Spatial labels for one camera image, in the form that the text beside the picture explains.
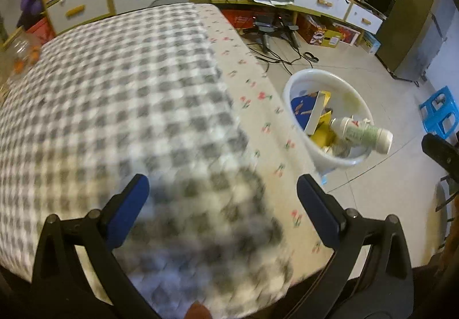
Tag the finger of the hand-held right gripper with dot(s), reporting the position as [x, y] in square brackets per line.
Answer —
[443, 154]

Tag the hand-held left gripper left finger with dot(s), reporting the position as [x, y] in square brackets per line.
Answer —
[127, 213]

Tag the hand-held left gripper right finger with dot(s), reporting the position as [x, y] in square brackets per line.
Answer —
[319, 211]

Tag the yellow plastic bag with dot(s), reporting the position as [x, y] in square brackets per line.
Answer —
[322, 136]

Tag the white bottle green label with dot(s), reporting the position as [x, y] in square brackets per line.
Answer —
[362, 132]

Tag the large blue cardboard box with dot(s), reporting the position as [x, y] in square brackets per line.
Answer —
[301, 107]

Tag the white plastic basin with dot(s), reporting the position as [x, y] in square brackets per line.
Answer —
[322, 77]

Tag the person's left hand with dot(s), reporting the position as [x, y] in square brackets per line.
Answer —
[199, 312]

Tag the blue plastic stool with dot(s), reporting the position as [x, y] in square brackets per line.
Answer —
[435, 114]

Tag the grey white checked blanket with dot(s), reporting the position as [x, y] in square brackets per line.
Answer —
[107, 107]

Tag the dark grey refrigerator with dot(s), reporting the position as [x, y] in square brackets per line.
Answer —
[412, 39]

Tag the cream cherry print tablecloth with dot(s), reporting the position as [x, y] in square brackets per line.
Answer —
[251, 89]

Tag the red cardboard box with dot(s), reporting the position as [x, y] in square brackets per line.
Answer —
[349, 34]

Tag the colourful cardboard box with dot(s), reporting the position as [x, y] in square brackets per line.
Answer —
[322, 32]

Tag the orange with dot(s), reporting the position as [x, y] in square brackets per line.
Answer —
[18, 68]
[34, 52]

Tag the black pedal device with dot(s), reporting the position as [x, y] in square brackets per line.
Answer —
[265, 28]

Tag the round glass jar wooden lid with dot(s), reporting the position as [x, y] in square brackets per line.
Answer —
[21, 50]

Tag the red storage box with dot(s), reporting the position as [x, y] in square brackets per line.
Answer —
[41, 30]

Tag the red crate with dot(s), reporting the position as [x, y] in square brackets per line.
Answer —
[238, 18]

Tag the purple plush toy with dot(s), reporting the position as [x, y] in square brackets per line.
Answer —
[30, 3]

